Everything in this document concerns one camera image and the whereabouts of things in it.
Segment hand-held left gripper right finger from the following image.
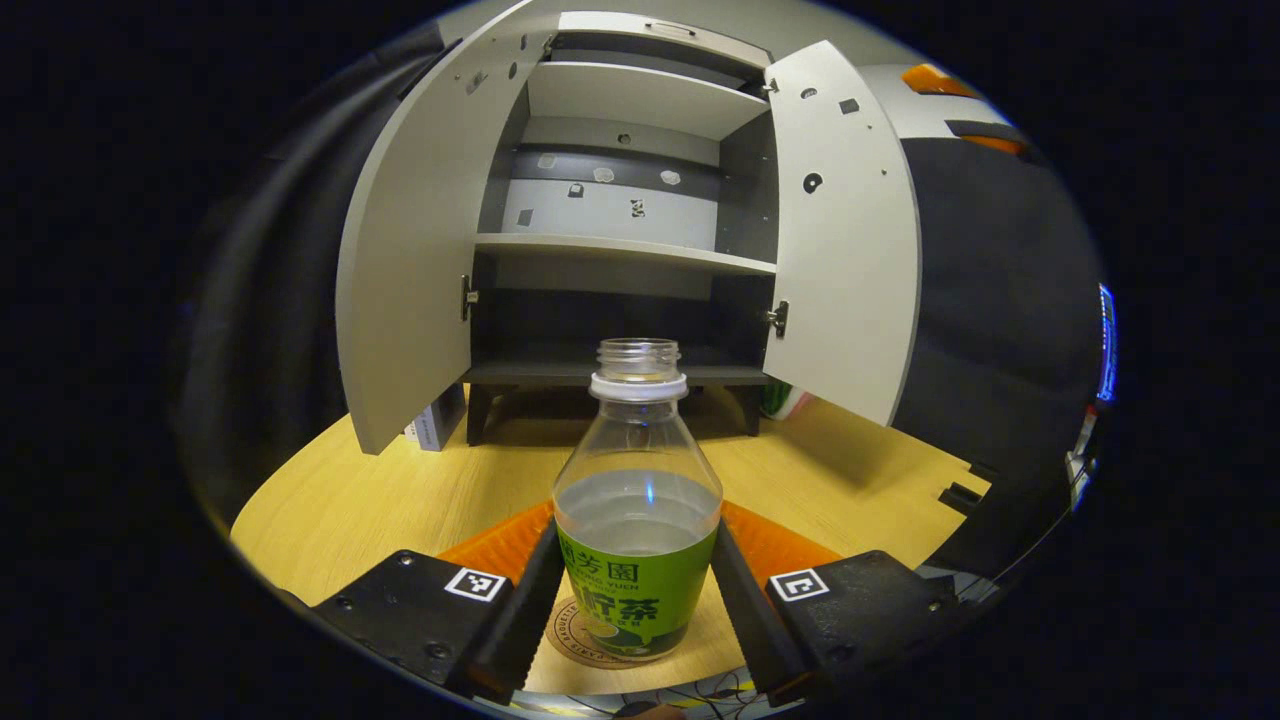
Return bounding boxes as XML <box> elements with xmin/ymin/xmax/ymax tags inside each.
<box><xmin>708</xmin><ymin>500</ymin><xmax>966</xmax><ymax>708</ymax></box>

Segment round cork coaster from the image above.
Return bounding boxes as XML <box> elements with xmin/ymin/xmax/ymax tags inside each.
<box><xmin>545</xmin><ymin>595</ymin><xmax>651</xmax><ymax>669</ymax></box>

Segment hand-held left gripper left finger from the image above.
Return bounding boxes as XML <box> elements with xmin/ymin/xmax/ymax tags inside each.
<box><xmin>310</xmin><ymin>500</ymin><xmax>568</xmax><ymax>706</ymax></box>

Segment black backdrop cloth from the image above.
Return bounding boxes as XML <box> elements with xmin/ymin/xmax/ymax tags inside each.
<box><xmin>175</xmin><ymin>20</ymin><xmax>1111</xmax><ymax>581</ymax></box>

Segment grey white cabinet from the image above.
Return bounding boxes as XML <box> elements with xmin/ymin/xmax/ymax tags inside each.
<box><xmin>462</xmin><ymin>10</ymin><xmax>791</xmax><ymax>448</ymax></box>

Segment upright white books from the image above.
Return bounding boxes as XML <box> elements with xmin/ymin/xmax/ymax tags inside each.
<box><xmin>405</xmin><ymin>385</ymin><xmax>468</xmax><ymax>453</ymax></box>

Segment green label plastic bottle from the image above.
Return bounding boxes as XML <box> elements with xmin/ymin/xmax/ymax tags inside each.
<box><xmin>552</xmin><ymin>338</ymin><xmax>724</xmax><ymax>663</ymax></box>

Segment blue lit panel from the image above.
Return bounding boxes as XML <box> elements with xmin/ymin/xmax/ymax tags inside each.
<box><xmin>1098</xmin><ymin>283</ymin><xmax>1119</xmax><ymax>403</ymax></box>

